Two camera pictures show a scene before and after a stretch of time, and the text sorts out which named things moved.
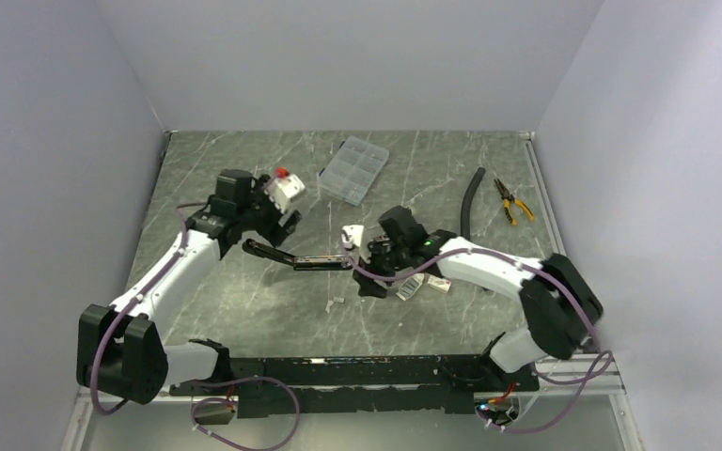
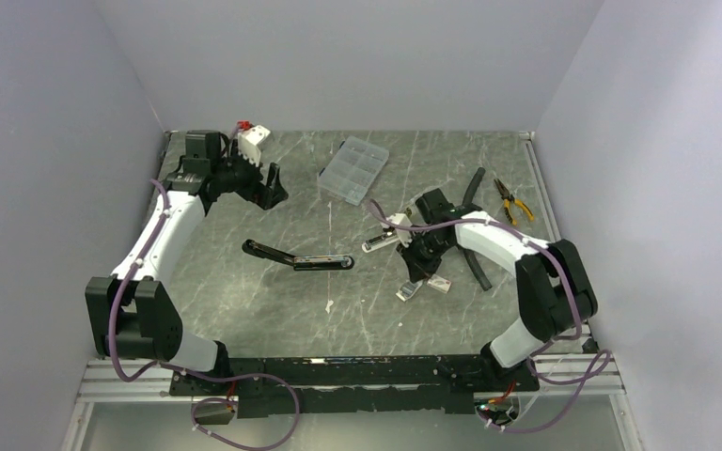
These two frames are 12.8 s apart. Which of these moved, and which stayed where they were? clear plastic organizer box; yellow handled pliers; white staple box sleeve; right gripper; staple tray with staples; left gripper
Moved: left gripper; right gripper
Stayed: yellow handled pliers; white staple box sleeve; clear plastic organizer box; staple tray with staples
